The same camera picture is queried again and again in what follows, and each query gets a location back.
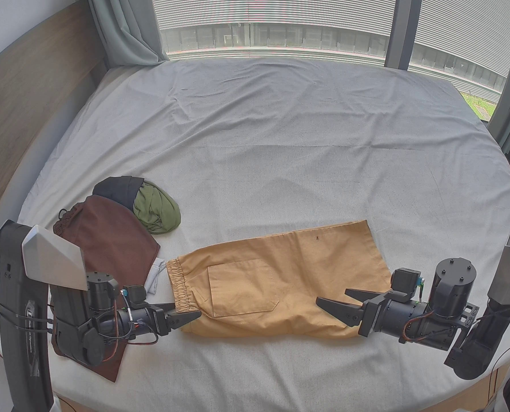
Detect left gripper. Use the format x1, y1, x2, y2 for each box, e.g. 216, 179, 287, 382
128, 301, 202, 339

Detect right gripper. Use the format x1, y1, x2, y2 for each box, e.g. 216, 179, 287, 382
316, 288, 429, 339

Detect tan shorts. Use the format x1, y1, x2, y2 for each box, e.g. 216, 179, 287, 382
166, 218, 393, 340

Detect bed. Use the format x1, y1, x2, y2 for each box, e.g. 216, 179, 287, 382
0, 0, 510, 412

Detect white garment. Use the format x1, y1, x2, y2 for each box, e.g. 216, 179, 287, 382
144, 259, 168, 295

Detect brown shorts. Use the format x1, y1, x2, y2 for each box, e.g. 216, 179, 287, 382
51, 197, 161, 383

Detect green garment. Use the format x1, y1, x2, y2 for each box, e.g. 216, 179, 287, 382
133, 181, 182, 235

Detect black garment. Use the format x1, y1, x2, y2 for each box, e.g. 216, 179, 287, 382
93, 176, 146, 209

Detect window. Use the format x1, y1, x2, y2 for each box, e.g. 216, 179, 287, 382
146, 0, 510, 128

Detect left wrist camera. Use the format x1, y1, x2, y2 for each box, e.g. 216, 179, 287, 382
124, 286, 146, 310

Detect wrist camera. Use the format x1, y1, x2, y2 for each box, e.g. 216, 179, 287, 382
390, 268, 424, 304
124, 286, 146, 310

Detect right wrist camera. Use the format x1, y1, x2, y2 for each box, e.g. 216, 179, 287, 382
390, 268, 424, 304

